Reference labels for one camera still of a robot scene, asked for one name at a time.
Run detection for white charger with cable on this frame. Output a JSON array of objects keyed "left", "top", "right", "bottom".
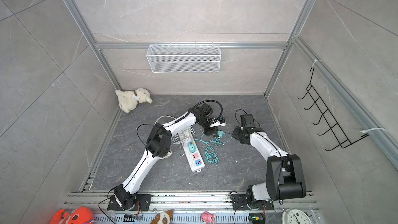
[{"left": 172, "top": 127, "right": 195, "bottom": 145}]

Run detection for teal cable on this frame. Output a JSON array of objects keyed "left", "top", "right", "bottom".
[{"left": 195, "top": 132, "right": 233, "bottom": 164}]

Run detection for white power strip cord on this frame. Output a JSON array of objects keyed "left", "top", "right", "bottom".
[{"left": 153, "top": 114, "right": 176, "bottom": 159}]

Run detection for white power strip colourful sockets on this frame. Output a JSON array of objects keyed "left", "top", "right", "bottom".
[{"left": 182, "top": 140, "right": 205, "bottom": 173}]

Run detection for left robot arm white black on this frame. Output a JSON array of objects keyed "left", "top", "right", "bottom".
[{"left": 106, "top": 100, "right": 226, "bottom": 211}]

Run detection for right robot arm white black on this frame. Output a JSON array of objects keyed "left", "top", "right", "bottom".
[{"left": 232, "top": 112, "right": 307, "bottom": 204}]

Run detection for white plush lamb toy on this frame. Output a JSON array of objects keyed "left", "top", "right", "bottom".
[{"left": 115, "top": 88, "right": 153, "bottom": 113}]

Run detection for pink plush toy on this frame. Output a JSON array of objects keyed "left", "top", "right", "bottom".
[{"left": 201, "top": 211, "right": 216, "bottom": 224}]

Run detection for white alarm clock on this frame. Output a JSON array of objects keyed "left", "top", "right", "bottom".
[{"left": 282, "top": 208, "right": 313, "bottom": 224}]

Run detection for brown white plush dog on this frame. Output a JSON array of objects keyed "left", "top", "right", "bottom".
[{"left": 150, "top": 209, "right": 173, "bottom": 224}]

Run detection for red plush toy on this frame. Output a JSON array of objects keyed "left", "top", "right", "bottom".
[{"left": 50, "top": 206, "right": 94, "bottom": 224}]

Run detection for white wire mesh basket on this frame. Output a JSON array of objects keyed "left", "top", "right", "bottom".
[{"left": 146, "top": 44, "right": 222, "bottom": 73}]

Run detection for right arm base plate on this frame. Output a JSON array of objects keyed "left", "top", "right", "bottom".
[{"left": 229, "top": 191, "right": 275, "bottom": 211}]

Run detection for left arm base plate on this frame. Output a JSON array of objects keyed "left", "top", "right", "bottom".
[{"left": 107, "top": 194, "right": 152, "bottom": 211}]

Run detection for black wire hook rack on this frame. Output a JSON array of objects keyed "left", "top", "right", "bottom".
[{"left": 297, "top": 67, "right": 369, "bottom": 151}]

